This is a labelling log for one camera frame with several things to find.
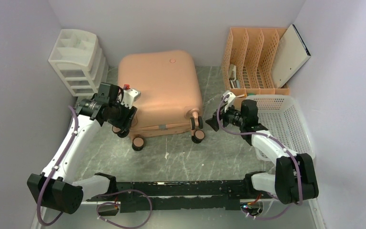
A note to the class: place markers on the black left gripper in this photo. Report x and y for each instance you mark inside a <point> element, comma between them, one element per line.
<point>126,122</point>

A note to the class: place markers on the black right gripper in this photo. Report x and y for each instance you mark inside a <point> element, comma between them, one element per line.
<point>213,121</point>

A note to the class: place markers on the white plastic mesh basket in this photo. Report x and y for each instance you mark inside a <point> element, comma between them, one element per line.
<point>282,116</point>

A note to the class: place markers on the pink hard-shell suitcase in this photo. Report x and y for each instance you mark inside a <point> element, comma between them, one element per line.
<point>171,100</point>

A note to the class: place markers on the orange plastic file rack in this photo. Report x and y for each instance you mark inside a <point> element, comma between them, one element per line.
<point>248,60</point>

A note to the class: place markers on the white plastic drawer organizer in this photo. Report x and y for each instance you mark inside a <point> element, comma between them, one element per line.
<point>79,61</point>

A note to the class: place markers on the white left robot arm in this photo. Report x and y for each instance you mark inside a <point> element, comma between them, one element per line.
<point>56,187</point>

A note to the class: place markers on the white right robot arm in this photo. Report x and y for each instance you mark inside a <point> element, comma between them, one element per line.
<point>294,180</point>

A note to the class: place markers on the black suitcase wheel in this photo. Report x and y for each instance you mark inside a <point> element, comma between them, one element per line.
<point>197,136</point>
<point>138,143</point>

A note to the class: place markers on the white flat board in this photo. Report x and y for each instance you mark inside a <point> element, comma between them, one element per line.
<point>291,54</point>

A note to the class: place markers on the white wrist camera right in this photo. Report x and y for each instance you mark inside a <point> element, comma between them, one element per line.
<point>228,99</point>

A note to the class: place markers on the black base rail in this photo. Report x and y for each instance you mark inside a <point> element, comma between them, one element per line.
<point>174,195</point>

